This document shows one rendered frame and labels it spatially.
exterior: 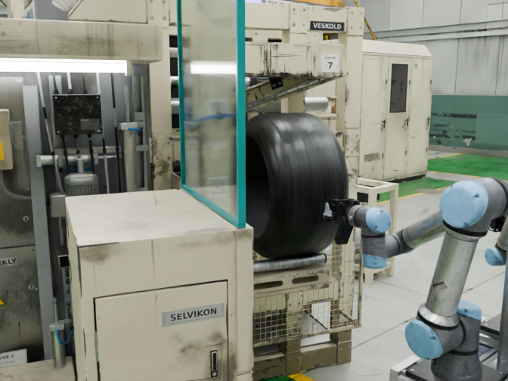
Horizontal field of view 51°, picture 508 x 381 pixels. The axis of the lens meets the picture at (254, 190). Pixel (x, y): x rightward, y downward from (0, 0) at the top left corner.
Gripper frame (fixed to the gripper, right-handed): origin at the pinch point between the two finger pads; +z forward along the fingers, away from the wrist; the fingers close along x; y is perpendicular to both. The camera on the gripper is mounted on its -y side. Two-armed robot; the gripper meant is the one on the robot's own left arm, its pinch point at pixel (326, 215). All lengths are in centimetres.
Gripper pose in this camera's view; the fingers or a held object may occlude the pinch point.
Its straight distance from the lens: 200.1
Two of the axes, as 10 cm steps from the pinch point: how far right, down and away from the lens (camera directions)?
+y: -0.4, -10.0, -0.8
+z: -3.6, -0.6, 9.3
